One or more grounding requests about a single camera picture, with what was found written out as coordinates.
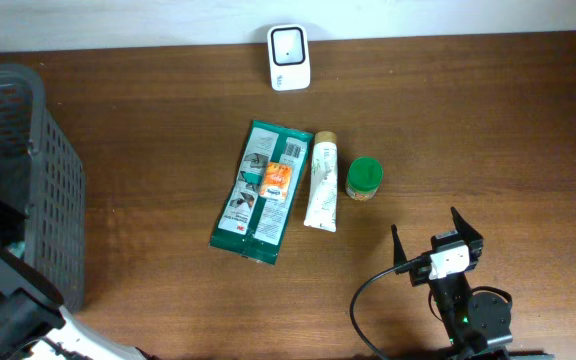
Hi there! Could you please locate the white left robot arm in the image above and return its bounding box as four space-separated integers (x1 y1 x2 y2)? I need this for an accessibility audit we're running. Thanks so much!
0 247 152 359

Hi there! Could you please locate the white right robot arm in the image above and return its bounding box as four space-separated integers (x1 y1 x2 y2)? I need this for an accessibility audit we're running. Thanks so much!
391 207 554 359

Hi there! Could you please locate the green 3M package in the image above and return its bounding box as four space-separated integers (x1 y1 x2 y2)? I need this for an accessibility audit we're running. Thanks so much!
209 120 314 265

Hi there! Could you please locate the white cream tube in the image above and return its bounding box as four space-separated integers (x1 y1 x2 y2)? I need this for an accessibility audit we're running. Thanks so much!
304 131 338 232

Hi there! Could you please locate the black right camera cable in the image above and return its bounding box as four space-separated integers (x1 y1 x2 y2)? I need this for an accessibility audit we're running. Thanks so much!
349 258 432 360

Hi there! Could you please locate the green lid jar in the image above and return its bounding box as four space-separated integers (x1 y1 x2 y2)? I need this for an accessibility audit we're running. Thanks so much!
345 157 384 201

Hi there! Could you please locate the white barcode scanner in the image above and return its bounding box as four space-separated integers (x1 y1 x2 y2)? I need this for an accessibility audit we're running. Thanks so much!
267 24 311 92

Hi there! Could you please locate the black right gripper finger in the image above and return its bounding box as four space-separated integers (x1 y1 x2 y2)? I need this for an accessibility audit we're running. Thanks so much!
391 224 408 268
450 207 484 250

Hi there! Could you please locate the orange small packet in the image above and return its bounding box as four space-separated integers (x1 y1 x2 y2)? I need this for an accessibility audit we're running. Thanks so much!
259 162 293 203

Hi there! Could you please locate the grey plastic basket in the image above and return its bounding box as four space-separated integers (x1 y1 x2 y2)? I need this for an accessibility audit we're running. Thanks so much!
0 65 86 313

